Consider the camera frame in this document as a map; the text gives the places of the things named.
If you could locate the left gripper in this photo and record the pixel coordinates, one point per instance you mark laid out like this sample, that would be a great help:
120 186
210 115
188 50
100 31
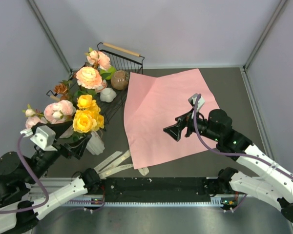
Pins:
77 147

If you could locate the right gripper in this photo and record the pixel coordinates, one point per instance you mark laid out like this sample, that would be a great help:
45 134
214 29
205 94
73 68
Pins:
175 130

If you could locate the yellow flower bunch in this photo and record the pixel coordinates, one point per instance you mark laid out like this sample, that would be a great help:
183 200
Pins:
87 117

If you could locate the pink flower bunch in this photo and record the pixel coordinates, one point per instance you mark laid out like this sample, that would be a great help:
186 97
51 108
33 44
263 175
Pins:
54 113

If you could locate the pink wrapping paper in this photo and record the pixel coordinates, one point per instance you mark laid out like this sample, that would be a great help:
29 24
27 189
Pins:
152 104

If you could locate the beige ribbon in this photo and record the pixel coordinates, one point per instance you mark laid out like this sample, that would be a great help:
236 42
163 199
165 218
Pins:
113 164

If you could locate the brown dried rose bunch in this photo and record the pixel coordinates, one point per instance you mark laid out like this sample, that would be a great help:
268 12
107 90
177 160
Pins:
63 90

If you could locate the peach rose stem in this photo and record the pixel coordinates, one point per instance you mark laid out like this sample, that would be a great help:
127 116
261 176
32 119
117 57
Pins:
88 77

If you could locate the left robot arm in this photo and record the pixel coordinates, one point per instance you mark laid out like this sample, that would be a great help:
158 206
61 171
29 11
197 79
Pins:
24 201

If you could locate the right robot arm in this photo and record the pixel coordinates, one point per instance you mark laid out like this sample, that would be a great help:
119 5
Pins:
274 184

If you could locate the white ribbed ceramic vase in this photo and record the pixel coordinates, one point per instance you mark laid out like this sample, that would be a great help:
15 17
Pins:
95 145

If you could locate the white flower-shaped cup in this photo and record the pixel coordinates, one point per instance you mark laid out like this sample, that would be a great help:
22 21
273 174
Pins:
107 95

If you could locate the white red-patterned bowl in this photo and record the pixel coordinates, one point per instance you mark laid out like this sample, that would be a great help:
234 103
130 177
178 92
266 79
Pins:
102 86

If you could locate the brown ceramic cup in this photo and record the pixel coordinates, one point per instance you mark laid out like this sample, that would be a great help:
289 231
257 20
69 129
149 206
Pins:
120 80

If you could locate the green plastic cup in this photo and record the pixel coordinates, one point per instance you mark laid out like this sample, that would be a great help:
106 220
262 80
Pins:
107 74

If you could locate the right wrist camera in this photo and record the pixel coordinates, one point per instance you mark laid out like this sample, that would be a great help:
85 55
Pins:
197 102

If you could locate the aluminium front rail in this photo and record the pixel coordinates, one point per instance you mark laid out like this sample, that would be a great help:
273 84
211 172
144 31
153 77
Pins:
161 182

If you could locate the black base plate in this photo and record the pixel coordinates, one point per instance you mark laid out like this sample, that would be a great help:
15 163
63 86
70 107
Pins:
156 189

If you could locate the black wire basket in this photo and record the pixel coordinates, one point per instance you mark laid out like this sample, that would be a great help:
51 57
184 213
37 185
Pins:
120 60

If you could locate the left frame post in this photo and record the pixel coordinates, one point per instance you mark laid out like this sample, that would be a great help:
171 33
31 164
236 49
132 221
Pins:
46 29

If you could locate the frame post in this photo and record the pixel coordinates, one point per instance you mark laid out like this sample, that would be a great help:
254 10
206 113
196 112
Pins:
282 4
46 29

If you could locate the right frame post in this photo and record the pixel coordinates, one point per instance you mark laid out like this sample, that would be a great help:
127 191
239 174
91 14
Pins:
282 4

